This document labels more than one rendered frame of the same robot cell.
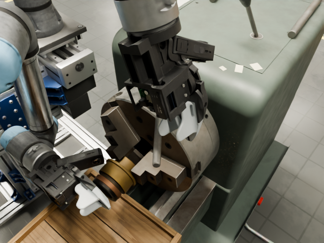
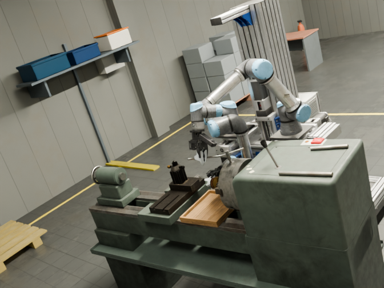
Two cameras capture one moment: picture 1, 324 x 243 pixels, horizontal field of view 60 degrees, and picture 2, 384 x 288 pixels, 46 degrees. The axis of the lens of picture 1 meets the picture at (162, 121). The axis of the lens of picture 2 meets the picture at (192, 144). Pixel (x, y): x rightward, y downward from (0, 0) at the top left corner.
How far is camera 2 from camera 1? 2.60 m
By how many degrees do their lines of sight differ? 79
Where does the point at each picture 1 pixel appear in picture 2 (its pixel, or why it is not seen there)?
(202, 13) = (295, 151)
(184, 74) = (195, 142)
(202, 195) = (241, 228)
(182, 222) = (226, 226)
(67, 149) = not seen: hidden behind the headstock
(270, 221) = not seen: outside the picture
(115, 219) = (222, 208)
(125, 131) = not seen: hidden behind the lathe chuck
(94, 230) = (217, 205)
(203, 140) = (226, 183)
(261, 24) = (291, 166)
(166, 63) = (196, 138)
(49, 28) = (284, 132)
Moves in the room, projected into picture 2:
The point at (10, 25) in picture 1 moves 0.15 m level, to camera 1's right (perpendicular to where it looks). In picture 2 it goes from (224, 122) to (226, 129)
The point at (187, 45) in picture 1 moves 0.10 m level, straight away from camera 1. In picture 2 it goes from (202, 137) to (219, 133)
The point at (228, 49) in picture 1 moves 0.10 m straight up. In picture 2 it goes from (263, 164) to (259, 148)
